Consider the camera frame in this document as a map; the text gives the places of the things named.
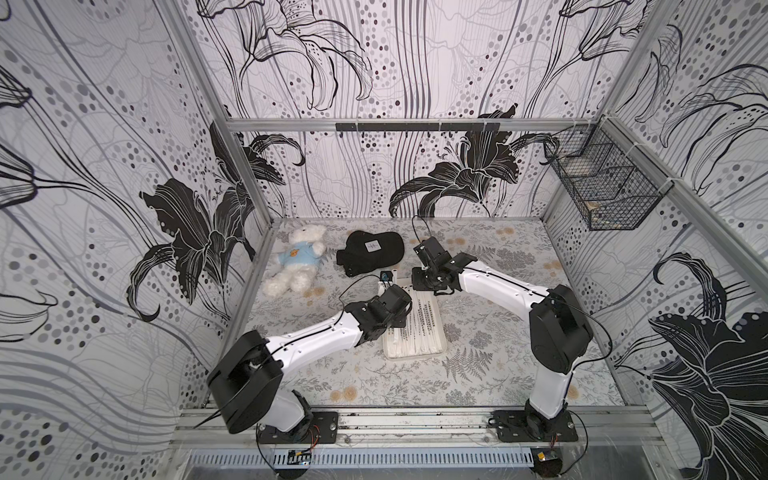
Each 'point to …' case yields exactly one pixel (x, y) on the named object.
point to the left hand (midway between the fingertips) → (397, 315)
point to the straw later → (433, 322)
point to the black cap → (368, 252)
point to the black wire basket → (605, 176)
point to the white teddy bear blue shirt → (299, 264)
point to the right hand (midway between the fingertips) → (418, 278)
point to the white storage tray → (424, 333)
